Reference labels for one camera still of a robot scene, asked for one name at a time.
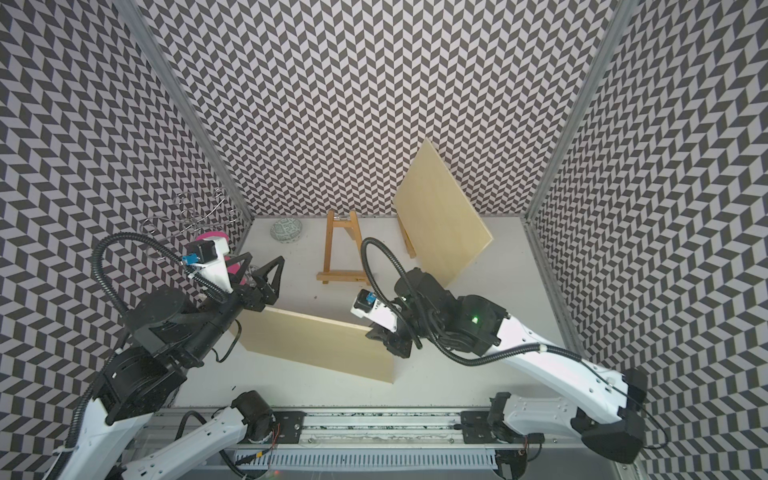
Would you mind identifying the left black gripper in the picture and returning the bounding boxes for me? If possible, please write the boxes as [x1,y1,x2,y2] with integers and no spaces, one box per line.
[179,252,285,364]

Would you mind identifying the plywood board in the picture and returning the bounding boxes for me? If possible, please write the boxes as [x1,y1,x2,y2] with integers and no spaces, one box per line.
[238,307,395,383]
[393,139,493,287]

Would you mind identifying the small wooden easel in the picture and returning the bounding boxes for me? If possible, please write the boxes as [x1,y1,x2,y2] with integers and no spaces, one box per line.
[397,216,417,259]

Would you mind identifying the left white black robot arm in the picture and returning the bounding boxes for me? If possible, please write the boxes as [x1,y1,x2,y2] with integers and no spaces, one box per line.
[45,257,285,479]

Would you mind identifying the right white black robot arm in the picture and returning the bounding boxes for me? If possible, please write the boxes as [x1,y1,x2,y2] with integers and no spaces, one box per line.
[351,268,648,464]

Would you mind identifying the pink plastic wine glass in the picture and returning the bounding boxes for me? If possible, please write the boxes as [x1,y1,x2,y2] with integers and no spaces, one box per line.
[197,231,243,292]

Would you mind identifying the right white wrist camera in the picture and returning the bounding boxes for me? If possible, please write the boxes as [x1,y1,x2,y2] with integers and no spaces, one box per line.
[351,289,398,333]

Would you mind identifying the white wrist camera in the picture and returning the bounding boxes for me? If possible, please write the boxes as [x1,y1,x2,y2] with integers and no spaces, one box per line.
[182,236,233,294]
[351,289,398,333]

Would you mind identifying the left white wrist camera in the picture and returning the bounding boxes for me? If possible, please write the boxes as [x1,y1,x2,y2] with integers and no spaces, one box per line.
[182,236,233,294]

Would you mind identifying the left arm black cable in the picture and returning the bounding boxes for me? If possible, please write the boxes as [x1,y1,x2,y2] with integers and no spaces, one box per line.
[44,231,253,480]

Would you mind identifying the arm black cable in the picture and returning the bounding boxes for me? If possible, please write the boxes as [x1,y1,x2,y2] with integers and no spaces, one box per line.
[359,236,670,451]
[44,231,253,480]

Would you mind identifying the metal wire glass rack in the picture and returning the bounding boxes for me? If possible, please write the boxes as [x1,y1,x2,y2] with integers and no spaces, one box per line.
[137,187,247,250]

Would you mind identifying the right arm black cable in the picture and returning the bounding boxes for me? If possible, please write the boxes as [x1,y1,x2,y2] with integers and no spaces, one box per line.
[359,236,670,451]

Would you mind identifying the aluminium front rail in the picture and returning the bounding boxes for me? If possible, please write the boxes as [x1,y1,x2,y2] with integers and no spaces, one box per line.
[119,406,643,480]

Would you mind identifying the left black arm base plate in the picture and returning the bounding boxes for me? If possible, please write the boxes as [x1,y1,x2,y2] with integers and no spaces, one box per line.
[270,410,306,445]

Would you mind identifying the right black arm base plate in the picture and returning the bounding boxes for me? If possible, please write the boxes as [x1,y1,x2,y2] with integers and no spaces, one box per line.
[455,410,546,446]

